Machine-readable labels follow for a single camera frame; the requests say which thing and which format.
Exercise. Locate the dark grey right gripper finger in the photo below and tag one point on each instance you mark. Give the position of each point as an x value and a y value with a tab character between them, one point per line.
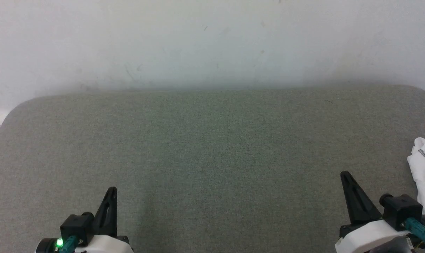
365	207
351	207

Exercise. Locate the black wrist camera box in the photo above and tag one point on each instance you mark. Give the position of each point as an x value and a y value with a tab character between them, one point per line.
402	211
75	226

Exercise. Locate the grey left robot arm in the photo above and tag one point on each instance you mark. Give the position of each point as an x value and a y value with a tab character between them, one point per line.
45	247

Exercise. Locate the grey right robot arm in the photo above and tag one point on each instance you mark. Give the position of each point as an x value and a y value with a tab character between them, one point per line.
405	247

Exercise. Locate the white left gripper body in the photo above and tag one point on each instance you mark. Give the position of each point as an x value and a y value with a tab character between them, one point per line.
105	246

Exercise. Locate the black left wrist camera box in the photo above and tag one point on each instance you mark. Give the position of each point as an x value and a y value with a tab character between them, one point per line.
75	226

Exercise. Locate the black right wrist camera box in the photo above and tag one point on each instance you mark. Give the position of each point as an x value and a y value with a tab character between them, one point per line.
402	211

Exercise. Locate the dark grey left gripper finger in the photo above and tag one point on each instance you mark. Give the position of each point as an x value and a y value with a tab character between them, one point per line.
112	221
102	221

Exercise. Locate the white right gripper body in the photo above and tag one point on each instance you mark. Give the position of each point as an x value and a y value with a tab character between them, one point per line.
370	237

